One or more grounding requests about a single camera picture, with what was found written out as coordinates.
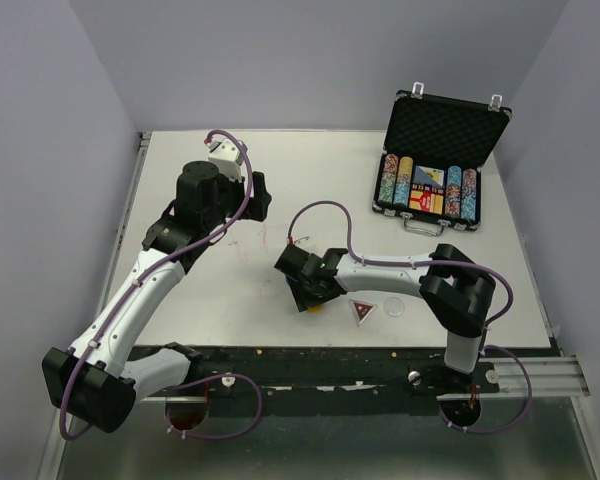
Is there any blue poker chip stack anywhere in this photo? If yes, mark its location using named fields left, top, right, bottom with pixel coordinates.
left=393, top=181, right=411, bottom=207

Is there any red playing card deck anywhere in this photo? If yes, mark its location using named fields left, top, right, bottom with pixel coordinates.
left=408, top=189, right=444, bottom=215

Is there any blue playing card deck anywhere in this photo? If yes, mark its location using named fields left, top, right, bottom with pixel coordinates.
left=413, top=165, right=446, bottom=188

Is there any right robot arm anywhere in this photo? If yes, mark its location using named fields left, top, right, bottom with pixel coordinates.
left=274, top=244, right=496, bottom=392

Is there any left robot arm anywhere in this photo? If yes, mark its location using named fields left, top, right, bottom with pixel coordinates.
left=42, top=161, right=272, bottom=440

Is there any triangular all-in marker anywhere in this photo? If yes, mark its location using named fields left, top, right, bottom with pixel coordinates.
left=349, top=299, right=376, bottom=327

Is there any clear round button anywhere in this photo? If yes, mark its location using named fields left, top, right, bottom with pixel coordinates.
left=383, top=297, right=405, bottom=317

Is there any red white chip row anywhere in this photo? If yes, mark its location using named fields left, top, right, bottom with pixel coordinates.
left=378, top=154, right=399, bottom=204

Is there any yellow chip row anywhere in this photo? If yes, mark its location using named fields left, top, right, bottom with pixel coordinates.
left=397, top=156, right=413, bottom=183

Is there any black poker chip case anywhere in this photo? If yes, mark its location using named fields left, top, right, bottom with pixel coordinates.
left=371, top=82, right=512, bottom=236

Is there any right aluminium extrusion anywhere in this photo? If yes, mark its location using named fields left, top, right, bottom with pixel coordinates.
left=437, top=355, right=592, bottom=401

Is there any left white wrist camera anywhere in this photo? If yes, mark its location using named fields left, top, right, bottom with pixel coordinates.
left=208, top=139, right=243, bottom=182

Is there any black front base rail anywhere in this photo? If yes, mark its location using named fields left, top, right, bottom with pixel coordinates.
left=149, top=346, right=499, bottom=417

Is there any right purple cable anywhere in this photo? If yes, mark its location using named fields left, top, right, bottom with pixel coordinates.
left=285, top=200, right=534, bottom=435

